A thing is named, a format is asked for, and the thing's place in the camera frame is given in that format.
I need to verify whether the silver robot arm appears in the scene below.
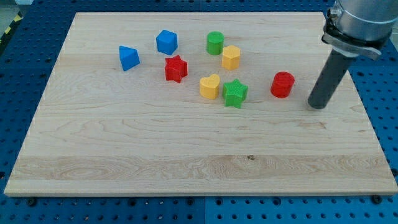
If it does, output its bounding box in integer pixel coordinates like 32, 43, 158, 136
322, 0, 397, 60

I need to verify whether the yellow heart block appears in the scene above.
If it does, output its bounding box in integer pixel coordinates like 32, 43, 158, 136
200, 73, 220, 100

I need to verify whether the light wooden board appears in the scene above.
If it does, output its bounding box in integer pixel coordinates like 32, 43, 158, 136
4, 12, 397, 197

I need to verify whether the green star block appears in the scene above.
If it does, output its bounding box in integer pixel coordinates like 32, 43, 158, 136
223, 79, 248, 108

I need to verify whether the red star block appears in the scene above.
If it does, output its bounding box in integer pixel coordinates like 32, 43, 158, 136
164, 55, 188, 83

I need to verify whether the yellow hexagon block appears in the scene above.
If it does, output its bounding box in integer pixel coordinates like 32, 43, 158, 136
221, 45, 241, 70

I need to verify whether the green cylinder block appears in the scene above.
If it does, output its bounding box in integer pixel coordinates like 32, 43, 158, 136
206, 31, 224, 55

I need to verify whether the blue cube block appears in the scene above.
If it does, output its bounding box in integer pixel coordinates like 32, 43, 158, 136
156, 30, 178, 55

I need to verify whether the blue triangular prism block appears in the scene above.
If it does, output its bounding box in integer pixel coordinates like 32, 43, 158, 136
119, 45, 141, 71

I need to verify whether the red cylinder block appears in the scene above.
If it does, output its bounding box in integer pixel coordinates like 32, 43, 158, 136
271, 72, 295, 98

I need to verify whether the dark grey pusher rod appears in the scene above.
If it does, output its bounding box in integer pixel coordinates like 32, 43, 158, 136
307, 50, 354, 110

